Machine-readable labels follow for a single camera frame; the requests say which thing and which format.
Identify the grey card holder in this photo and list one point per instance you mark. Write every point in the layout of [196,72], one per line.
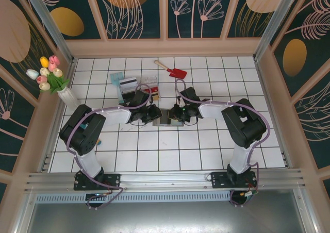
[164,119]

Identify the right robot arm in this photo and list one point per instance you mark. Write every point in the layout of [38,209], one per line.
[245,124]

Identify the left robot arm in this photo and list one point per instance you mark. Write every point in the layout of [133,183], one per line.
[82,132]

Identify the tan gold card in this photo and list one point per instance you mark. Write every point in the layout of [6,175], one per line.
[155,96]

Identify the black card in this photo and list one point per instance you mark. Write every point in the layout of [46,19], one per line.
[128,96]

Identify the red card with gold print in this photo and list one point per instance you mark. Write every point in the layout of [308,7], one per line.
[154,89]

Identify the white magnetic stripe card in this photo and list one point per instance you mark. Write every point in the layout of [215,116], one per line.
[128,83]

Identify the clear acrylic card organizer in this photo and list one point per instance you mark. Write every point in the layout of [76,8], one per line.
[150,79]

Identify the light blue toy rake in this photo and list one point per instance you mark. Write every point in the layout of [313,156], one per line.
[117,81]

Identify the red toy shovel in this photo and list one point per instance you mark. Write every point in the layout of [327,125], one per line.
[178,73]

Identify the white ribbed vase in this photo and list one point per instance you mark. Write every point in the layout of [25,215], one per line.
[69,99]

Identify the tulip bouquet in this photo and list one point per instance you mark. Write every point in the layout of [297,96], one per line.
[52,74]

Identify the white and blue tulip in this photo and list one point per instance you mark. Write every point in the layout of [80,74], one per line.
[32,73]

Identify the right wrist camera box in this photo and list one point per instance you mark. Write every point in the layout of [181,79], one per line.
[181,102]

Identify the aluminium mounting rail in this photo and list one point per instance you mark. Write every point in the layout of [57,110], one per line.
[165,180]

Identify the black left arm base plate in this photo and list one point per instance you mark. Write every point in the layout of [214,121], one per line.
[111,180]

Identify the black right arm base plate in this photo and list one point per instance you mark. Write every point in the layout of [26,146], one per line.
[219,180]

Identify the aluminium frame post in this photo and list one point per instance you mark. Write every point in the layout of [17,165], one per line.
[49,24]
[278,19]

